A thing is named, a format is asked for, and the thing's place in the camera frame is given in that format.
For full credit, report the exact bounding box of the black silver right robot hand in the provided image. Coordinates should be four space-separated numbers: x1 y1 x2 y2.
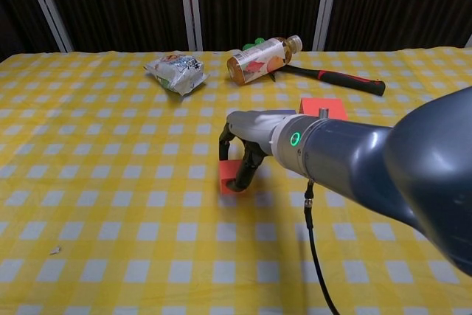
219 109 296 193

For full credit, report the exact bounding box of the small red foam cube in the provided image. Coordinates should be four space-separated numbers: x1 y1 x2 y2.
218 159 246 195

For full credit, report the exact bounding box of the large red block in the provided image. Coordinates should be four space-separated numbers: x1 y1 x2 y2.
298 97 350 122

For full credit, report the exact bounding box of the plastic tea bottle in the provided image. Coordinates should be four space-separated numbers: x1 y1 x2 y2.
226 34 304 87

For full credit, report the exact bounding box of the green toy block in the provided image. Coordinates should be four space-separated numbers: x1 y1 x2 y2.
241 36 266 52

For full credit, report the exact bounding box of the white snack bag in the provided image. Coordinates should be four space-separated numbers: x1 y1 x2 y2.
142 52 210 97

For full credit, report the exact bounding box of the black red hammer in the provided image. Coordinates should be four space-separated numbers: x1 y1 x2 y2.
270 63 386 97

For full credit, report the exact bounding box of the yellow white checkered tablecloth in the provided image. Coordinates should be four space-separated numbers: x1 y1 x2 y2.
0 46 472 315

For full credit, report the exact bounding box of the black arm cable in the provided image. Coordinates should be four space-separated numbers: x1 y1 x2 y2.
303 178 341 315

